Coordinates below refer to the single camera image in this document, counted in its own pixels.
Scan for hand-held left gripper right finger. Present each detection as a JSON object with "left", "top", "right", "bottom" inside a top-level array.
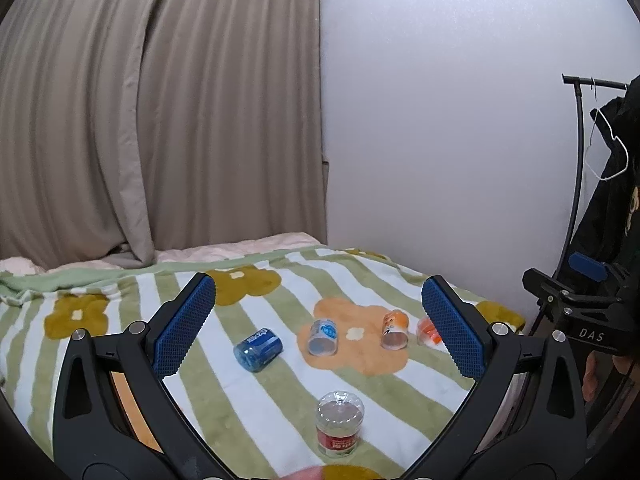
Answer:
[{"left": 400, "top": 275, "right": 587, "bottom": 480}]

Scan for black hanging garment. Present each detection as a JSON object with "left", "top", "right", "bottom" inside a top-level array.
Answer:
[{"left": 569, "top": 75, "right": 640, "bottom": 283}]

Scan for person's right hand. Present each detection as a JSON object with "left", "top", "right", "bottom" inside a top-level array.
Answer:
[{"left": 582, "top": 348, "right": 639, "bottom": 402}]

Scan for clear cup light blue label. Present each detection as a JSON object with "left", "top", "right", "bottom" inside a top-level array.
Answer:
[{"left": 306, "top": 318, "right": 341, "bottom": 357}]

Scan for clear cup orange stripes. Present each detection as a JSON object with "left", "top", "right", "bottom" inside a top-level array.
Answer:
[{"left": 416, "top": 316, "right": 443, "bottom": 348}]

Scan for clear cup orange label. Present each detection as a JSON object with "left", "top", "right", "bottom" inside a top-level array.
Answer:
[{"left": 380, "top": 310, "right": 409, "bottom": 351}]

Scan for green striped flower blanket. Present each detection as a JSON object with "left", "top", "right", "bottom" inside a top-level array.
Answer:
[{"left": 0, "top": 247, "right": 529, "bottom": 480}]

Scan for pale pink duvet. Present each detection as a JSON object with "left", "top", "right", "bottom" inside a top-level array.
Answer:
[{"left": 0, "top": 232, "right": 327, "bottom": 275}]

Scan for white wire hanger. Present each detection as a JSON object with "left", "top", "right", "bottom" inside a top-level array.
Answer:
[{"left": 588, "top": 78, "right": 630, "bottom": 182}]

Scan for beige curtain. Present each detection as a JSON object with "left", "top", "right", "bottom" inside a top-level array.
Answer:
[{"left": 0, "top": 0, "right": 329, "bottom": 272}]

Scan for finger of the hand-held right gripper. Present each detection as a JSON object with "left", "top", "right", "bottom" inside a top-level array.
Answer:
[
  {"left": 568, "top": 252, "right": 632, "bottom": 291},
  {"left": 522, "top": 268, "right": 571, "bottom": 317}
]

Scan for blue plastic cup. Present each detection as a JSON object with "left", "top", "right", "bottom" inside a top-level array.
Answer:
[{"left": 233, "top": 327, "right": 284, "bottom": 374}]

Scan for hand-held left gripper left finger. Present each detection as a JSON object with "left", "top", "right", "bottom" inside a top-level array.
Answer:
[{"left": 52, "top": 273, "right": 222, "bottom": 480}]

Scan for black clothes rack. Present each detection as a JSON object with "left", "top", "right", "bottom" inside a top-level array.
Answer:
[{"left": 520, "top": 74, "right": 630, "bottom": 341}]

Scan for clear cup red label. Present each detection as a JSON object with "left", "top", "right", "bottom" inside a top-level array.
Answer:
[{"left": 315, "top": 391, "right": 364, "bottom": 459}]

